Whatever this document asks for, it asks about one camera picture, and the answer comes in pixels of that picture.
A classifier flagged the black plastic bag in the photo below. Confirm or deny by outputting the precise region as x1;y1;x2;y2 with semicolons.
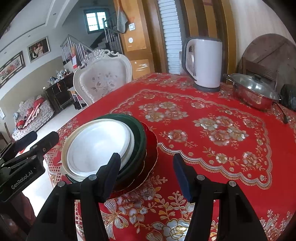
280;84;296;111

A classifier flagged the dark wooden cabinet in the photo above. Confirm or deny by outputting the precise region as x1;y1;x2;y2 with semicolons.
44;73;74;114

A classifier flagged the cream plastic bowl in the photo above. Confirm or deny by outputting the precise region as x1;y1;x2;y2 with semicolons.
60;117;136;182

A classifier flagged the red plate with gold rim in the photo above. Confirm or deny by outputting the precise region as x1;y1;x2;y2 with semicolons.
110;122;159;199

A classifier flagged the round wooden table top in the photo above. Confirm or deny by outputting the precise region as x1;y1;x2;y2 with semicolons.
237;34;295;93

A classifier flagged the steel pot with lid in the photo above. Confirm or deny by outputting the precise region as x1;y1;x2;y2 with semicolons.
223;73;280;111

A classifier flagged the staircase railing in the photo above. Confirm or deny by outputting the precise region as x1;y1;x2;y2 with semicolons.
60;16;124;65

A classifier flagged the green plastic bowl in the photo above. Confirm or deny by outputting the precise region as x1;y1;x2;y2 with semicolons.
61;114;147;190

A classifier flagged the white foam plate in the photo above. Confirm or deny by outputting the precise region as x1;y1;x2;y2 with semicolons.
66;122;135;176

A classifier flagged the white electric kettle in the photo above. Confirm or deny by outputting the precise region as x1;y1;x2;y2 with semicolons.
182;37;223;92

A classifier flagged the floral sofa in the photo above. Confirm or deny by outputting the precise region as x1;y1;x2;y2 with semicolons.
12;95;54;141

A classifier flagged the wooden door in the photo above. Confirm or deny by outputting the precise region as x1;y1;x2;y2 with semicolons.
114;0;168;79

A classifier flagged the red floral tablecloth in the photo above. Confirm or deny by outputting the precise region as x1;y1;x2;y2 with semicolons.
45;73;295;240

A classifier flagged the framed portrait picture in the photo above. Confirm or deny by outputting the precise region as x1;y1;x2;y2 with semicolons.
27;37;51;62

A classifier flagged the framed floral picture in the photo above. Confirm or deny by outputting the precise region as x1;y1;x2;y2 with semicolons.
0;51;26;87

